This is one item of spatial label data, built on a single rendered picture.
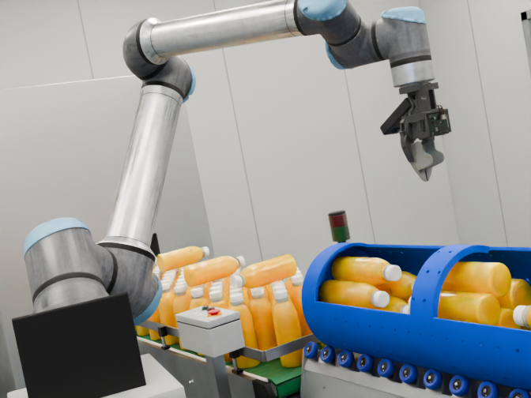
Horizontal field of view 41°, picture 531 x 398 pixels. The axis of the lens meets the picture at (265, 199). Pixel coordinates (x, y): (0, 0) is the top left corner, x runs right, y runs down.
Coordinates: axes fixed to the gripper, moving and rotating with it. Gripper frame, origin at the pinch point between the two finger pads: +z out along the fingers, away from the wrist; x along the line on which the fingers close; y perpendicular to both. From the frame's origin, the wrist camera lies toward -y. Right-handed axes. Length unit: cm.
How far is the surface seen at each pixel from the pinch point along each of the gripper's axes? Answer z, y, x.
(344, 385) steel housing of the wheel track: 50, -27, -12
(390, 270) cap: 22.0, -14.1, -1.7
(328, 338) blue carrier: 37.9, -30.3, -12.0
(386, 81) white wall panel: -55, -391, 361
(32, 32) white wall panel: -136, -452, 54
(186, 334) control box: 35, -67, -34
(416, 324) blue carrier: 29.5, 5.1, -14.1
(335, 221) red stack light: 16, -78, 33
